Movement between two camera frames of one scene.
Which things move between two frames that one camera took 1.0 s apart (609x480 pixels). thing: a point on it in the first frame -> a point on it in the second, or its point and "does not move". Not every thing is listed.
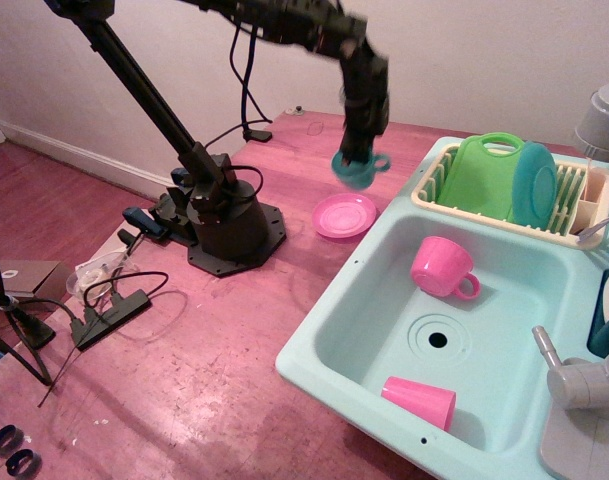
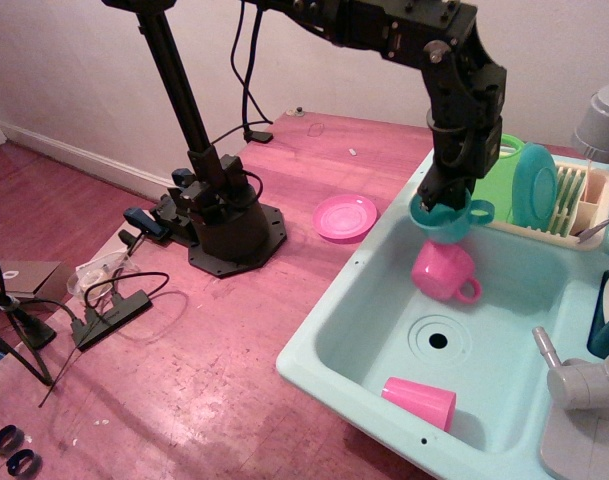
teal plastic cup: x=359 y=175 -> x=447 y=225
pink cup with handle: x=439 y=266 does not move
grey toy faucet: x=579 y=384 does not move
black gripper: x=365 y=99 -> x=465 y=119
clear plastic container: x=97 y=274 does not move
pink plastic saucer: x=343 y=215 does not move
